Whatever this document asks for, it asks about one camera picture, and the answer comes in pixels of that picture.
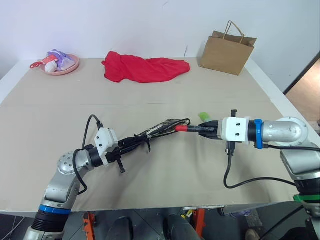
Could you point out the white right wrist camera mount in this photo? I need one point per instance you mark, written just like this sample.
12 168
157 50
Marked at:
235 130

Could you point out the dark rounded shape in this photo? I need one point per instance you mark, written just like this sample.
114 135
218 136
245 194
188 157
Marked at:
178 226

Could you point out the orange stand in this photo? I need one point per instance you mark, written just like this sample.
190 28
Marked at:
200 221
88 225

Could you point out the purple pouch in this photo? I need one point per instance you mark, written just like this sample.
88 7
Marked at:
62 58

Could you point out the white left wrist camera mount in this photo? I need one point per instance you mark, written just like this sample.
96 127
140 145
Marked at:
106 141

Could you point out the beige table mat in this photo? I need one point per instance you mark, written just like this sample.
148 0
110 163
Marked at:
175 95

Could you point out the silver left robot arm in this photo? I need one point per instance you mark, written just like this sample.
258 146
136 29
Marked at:
61 185

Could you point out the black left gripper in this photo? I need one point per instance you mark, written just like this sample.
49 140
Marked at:
122 148

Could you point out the pink plate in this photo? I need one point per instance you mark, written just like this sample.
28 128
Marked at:
71 67

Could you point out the brown paper bag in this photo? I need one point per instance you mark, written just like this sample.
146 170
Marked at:
225 55

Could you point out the red cloth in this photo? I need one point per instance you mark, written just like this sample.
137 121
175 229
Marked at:
145 67

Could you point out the red capped black marker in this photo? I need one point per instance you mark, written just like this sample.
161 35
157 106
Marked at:
181 128

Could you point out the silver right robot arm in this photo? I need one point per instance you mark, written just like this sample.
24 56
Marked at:
285 131

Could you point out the green highlighter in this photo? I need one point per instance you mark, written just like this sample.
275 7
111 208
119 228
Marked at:
204 116

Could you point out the brown shoe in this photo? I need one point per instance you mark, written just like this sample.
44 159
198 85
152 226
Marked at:
252 235

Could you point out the dark door frame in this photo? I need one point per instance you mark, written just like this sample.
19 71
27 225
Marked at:
303 71

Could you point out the black grid pouch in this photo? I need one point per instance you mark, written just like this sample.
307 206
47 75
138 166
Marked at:
162 128

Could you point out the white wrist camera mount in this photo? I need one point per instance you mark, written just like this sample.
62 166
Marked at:
235 130
106 141

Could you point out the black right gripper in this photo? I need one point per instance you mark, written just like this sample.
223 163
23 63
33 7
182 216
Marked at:
215 130

